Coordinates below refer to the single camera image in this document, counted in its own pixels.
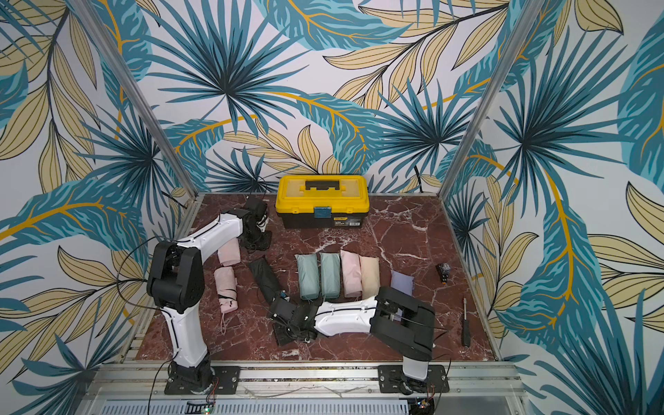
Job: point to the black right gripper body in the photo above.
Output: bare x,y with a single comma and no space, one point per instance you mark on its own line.
283,316

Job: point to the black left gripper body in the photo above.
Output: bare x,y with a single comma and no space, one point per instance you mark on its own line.
257,239

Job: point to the black sleeved umbrella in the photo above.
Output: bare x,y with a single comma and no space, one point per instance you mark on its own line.
266,279

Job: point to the mint sleeved umbrella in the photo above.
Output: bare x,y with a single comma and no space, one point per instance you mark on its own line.
330,268
308,276

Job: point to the pink umbrella sleeve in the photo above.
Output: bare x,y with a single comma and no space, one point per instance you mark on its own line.
229,253

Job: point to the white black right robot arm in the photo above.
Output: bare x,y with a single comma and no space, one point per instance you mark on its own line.
402,322

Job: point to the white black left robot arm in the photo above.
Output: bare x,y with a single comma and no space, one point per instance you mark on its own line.
176,283

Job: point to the yellow black toolbox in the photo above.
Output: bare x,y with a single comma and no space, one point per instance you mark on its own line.
322,201

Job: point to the pink sleeved umbrella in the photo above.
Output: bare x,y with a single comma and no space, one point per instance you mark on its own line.
351,273

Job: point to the beige sleeved umbrella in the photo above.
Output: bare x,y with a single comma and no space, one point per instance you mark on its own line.
370,276

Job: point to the lavender sleeved umbrella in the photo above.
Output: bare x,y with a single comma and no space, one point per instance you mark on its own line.
402,282

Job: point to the small black electrical part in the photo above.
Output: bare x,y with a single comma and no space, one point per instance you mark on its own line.
443,270

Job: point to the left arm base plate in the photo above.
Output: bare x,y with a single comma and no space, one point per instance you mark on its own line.
222,380

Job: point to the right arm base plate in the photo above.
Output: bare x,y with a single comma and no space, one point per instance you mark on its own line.
393,380

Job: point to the black handled screwdriver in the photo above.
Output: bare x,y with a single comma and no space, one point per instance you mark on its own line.
465,335

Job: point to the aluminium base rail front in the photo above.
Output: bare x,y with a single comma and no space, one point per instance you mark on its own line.
297,387

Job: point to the aluminium frame rail right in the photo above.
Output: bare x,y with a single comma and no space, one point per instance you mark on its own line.
515,41

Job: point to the aluminium frame rail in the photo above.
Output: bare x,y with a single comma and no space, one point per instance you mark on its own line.
93,25
515,41

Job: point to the aluminium frame rail left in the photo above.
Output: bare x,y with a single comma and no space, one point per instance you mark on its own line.
93,25

